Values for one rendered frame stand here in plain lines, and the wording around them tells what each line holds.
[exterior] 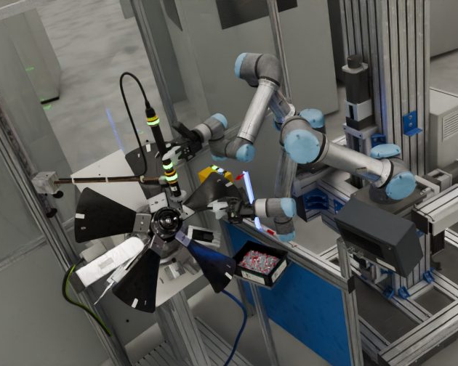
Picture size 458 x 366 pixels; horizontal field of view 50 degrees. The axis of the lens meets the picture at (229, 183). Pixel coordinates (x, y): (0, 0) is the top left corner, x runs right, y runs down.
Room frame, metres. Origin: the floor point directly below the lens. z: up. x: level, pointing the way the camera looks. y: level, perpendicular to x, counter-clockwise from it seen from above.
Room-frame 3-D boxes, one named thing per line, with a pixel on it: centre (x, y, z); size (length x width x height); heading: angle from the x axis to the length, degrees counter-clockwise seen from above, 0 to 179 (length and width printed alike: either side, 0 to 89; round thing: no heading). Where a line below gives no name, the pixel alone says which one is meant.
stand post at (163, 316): (1.94, 0.50, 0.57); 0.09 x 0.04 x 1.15; 121
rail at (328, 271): (1.82, -0.14, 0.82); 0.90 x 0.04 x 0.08; 31
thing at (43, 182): (1.97, 0.79, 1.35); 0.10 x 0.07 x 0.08; 66
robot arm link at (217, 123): (1.91, 0.00, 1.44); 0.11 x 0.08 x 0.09; 131
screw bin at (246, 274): (1.67, -0.04, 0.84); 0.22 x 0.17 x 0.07; 46
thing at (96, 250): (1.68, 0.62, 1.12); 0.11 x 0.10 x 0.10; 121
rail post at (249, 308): (2.19, 0.08, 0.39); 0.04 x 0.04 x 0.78; 31
